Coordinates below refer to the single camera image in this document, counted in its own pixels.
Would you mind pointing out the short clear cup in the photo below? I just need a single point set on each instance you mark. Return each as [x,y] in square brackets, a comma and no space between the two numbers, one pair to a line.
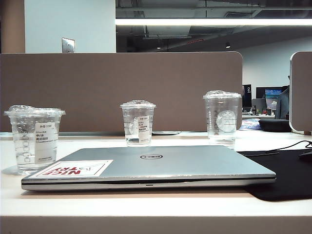
[26,136]

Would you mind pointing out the clear cup with narrow label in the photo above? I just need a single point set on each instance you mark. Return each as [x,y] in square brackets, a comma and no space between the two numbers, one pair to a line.
[131,122]

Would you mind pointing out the silver Dell laptop with sticker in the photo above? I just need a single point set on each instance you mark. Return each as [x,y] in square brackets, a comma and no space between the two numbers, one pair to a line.
[170,165]

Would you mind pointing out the tall clear cup, round logo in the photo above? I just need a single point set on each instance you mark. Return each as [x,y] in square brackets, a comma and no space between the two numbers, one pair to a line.
[219,114]

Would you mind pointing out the wide brown desk partition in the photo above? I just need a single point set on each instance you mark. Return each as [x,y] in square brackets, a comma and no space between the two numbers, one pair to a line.
[122,78]

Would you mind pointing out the black sign with number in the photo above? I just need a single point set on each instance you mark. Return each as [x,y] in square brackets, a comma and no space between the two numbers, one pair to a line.
[246,97]

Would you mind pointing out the blue patterned cloth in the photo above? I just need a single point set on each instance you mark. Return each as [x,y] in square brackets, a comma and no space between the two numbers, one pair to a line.
[249,124]

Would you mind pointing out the black ceiling spot lamp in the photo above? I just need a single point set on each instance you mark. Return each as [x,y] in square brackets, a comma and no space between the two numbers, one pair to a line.
[228,44]

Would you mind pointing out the white ceiling light strip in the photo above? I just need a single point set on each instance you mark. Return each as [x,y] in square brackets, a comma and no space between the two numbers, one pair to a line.
[207,21]

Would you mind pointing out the background computer monitor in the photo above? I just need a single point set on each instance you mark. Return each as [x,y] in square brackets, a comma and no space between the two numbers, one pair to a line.
[270,93]

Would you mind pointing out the black round cushion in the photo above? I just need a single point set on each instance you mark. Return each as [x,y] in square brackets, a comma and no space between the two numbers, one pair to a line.
[274,124]

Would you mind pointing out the grey jacket background person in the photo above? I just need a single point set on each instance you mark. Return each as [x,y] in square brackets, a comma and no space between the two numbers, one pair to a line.
[284,104]

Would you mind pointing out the black mouse pad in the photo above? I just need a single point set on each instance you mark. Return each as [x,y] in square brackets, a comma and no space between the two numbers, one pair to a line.
[287,175]

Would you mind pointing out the brown partition with white edge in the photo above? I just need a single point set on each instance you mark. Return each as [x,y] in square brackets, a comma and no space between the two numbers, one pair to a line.
[302,97]

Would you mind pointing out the white paper sheet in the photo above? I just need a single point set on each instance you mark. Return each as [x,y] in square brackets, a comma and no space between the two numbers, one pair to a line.
[5,134]

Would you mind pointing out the grey partition base plate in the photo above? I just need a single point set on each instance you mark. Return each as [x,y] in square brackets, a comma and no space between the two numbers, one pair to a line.
[168,132]

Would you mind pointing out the metal wall switch plate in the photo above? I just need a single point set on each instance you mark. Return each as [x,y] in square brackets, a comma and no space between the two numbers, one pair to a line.
[67,45]

